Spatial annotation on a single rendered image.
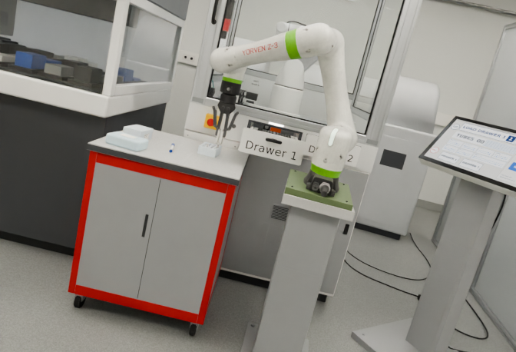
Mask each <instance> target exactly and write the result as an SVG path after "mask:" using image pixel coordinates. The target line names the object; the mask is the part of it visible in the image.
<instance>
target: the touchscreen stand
mask: <svg viewBox="0 0 516 352"><path fill-rule="evenodd" d="M503 197H504V194H502V193H500V192H498V191H494V190H491V189H490V188H486V187H483V186H481V185H479V184H475V183H473V182H470V181H466V180H465V179H462V178H461V180H460V183H459V186H458V189H457V191H456V194H455V198H454V200H453V203H452V206H451V209H450V211H449V214H448V218H447V221H446V223H445V227H444V230H443V232H442V235H441V238H440V241H439V243H438V247H437V250H436V252H435V256H434V258H433V261H432V265H431V267H430V270H429V273H428V276H427V278H426V281H425V285H424V287H423V290H422V294H421V297H420V298H419V301H418V305H417V308H416V310H415V314H414V317H413V318H408V319H404V320H398V321H395V322H391V323H387V324H382V325H378V326H374V327H368V328H365V329H361V330H355V331H353V332H352V335H351V337H352V338H353V339H354V340H355V341H356V342H358V343H359V344H360V345H361V346H362V347H363V348H365V349H366V350H367V351H368V352H458V351H457V350H452V349H449V348H448V346H449V347H451V348H453V347H452V346H450V345H449V343H450V341H451V338H452V335H453V333H454V330H455V327H456V324H457V322H458V319H459V316H460V313H461V310H462V308H463V306H464V303H465V299H466V297H467V295H468V292H469V289H470V286H471V283H472V281H473V278H474V276H475V272H476V270H477V268H478V264H479V262H480V260H481V256H482V254H483V251H484V249H485V245H486V243H487V241H488V237H489V235H490V233H491V229H492V227H493V224H494V222H495V218H496V216H497V213H498V210H499V207H500V206H501V202H502V199H503ZM453 349H454V348H453Z"/></svg>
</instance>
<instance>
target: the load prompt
mask: <svg viewBox="0 0 516 352"><path fill-rule="evenodd" d="M459 130H461V131H466V132H469V133H472V134H477V135H480V136H484V137H487V138H492V139H495V140H499V141H503V142H507V143H510V144H515V145H516V135H513V134H508V133H504V132H501V131H496V130H492V129H489V128H483V127H480V126H477V125H471V124H468V123H464V124H463V125H462V126H461V127H460V128H459Z"/></svg>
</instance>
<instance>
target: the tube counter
mask: <svg viewBox="0 0 516 352"><path fill-rule="evenodd" d="M474 144H479V145H481V146H485V147H487V148H492V149H495V150H498V151H503V152H506V153H509V154H515V153H516V147H514V146H511V145H508V144H503V143H500V142H496V141H492V140H488V139H485V138H480V137H479V138H478V139H477V141H476V142H475V143H474Z"/></svg>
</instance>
